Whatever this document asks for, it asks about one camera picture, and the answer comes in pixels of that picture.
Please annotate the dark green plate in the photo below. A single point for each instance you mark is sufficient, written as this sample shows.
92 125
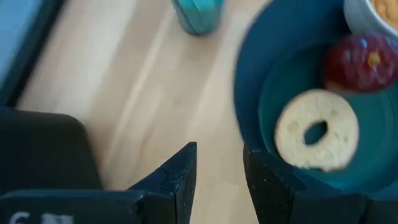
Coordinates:
267 62

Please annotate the teal translucent tumbler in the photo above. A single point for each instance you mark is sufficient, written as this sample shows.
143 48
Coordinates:
199 15

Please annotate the red apple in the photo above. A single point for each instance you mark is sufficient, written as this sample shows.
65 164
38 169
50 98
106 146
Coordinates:
351 65

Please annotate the white bowl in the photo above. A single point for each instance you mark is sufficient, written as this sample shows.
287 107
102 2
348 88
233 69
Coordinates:
357 15

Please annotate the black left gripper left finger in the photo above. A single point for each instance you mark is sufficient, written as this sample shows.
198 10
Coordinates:
168 193

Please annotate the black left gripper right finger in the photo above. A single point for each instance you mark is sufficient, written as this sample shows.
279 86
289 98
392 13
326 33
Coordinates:
273 193

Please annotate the cereal pieces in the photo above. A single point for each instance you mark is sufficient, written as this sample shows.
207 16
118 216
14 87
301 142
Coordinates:
387 11

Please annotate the black table frame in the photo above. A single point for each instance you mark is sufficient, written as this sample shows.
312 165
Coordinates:
28 37

